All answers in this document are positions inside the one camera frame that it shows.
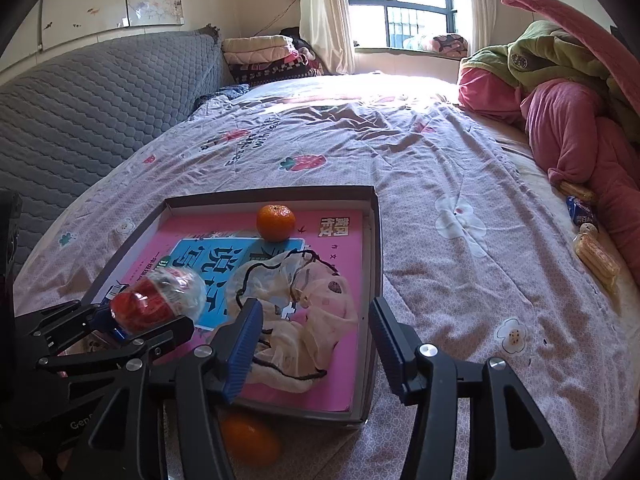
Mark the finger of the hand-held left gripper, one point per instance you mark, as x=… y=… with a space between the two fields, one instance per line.
x=160 y=340
x=104 y=319

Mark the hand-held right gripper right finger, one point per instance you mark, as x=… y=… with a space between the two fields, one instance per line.
x=392 y=345

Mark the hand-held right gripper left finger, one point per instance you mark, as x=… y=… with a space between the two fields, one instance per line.
x=242 y=355

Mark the red egg toy clear wrap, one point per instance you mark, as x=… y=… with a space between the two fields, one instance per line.
x=145 y=307

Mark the red snack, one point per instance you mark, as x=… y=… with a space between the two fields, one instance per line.
x=252 y=440

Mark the shallow grey cardboard box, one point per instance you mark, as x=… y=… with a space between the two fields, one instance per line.
x=374 y=250

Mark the orange tangerine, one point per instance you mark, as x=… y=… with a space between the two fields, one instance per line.
x=275 y=222

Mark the grey quilted headboard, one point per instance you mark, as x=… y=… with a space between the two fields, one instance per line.
x=100 y=110

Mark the cream bed sheet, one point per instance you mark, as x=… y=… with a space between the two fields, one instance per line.
x=545 y=200

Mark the long yellow snack packet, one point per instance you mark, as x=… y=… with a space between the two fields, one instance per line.
x=597 y=257

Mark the small blue snack packet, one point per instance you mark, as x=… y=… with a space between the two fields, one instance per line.
x=582 y=212

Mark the small yellow snack packet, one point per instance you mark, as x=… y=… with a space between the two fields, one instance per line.
x=577 y=192

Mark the dark blue cloth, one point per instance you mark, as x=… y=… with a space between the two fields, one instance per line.
x=225 y=94

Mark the pink quilt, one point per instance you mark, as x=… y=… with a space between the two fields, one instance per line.
x=565 y=125

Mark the folded dark patterned blanket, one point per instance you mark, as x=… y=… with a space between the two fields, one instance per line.
x=270 y=72

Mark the folded cream blanket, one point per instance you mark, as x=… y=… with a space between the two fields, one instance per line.
x=255 y=50

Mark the folded floral blanket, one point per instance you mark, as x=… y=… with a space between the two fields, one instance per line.
x=445 y=44

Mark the black garment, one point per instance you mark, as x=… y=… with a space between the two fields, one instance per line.
x=295 y=37

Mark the green fleece blanket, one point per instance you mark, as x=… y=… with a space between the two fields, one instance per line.
x=550 y=55

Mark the dark framed window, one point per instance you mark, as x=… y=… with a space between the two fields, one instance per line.
x=400 y=5

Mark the cream curtain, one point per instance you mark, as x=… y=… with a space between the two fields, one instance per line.
x=325 y=10
x=480 y=5

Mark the pink quilted pad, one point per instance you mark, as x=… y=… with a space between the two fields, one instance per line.
x=575 y=25

